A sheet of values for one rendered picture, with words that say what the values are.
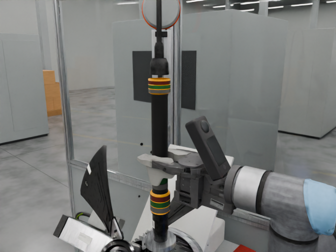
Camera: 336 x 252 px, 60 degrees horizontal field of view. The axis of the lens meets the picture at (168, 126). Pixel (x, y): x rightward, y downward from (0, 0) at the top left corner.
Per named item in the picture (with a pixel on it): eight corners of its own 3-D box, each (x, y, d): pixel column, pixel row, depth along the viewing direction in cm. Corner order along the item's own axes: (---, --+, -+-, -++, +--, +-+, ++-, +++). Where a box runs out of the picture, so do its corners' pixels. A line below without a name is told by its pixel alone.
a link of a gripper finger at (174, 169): (148, 170, 55) (191, 178, 52) (148, 163, 55) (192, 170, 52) (159, 162, 60) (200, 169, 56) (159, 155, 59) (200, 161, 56)
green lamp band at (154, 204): (150, 198, 65) (150, 193, 65) (170, 198, 65) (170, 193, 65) (149, 208, 61) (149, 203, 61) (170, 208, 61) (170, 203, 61)
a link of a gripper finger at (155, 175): (130, 184, 60) (172, 192, 56) (130, 156, 58) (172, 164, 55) (138, 178, 62) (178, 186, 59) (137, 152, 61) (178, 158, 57)
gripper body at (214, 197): (169, 201, 56) (228, 220, 50) (170, 159, 54) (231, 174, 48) (189, 186, 63) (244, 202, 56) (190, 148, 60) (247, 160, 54)
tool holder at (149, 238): (146, 228, 71) (145, 191, 68) (175, 228, 71) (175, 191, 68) (143, 253, 62) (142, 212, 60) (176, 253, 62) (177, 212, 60)
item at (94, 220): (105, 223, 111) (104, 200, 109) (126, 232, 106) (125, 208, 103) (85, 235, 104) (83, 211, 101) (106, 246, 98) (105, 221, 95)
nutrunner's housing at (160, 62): (152, 246, 68) (149, 42, 57) (168, 246, 68) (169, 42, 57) (151, 258, 64) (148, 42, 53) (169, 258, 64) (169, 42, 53)
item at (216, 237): (194, 229, 144) (195, 209, 141) (224, 240, 135) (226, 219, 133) (176, 247, 130) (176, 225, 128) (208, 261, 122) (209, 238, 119)
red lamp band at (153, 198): (150, 193, 65) (150, 188, 64) (170, 193, 65) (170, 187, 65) (149, 202, 61) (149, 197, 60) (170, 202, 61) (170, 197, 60)
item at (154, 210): (150, 203, 65) (150, 198, 65) (170, 203, 65) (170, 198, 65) (149, 214, 61) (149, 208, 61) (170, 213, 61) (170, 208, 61)
